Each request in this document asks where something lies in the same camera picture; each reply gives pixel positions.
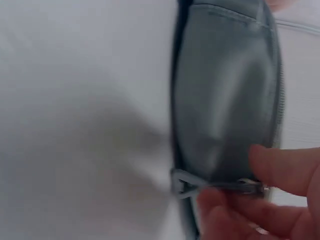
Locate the person's right hand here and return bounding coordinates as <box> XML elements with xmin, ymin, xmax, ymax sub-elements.
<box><xmin>196</xmin><ymin>144</ymin><xmax>320</xmax><ymax>240</ymax></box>

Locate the person's left hand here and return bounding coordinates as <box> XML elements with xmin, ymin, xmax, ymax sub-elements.
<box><xmin>266</xmin><ymin>0</ymin><xmax>291</xmax><ymax>13</ymax></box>

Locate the grey zip pouch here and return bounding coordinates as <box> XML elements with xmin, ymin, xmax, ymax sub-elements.
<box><xmin>169</xmin><ymin>0</ymin><xmax>285</xmax><ymax>240</ymax></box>

